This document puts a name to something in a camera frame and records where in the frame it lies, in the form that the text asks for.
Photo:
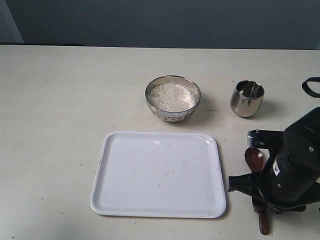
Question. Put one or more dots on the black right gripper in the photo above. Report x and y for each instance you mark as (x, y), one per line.
(287, 182)

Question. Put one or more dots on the brown wooden spoon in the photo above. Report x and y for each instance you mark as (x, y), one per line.
(255, 161)

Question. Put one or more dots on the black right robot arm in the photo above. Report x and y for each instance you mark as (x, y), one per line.
(307, 127)

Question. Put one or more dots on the stainless steel cup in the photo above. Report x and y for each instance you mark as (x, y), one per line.
(247, 98)

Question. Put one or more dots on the steel bowl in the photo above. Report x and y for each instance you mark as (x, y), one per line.
(180, 80)

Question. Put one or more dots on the white rice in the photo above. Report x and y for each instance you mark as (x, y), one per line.
(171, 97)

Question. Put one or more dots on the white plastic tray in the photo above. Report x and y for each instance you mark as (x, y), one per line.
(160, 175)

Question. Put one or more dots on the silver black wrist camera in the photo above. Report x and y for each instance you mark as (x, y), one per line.
(265, 139)

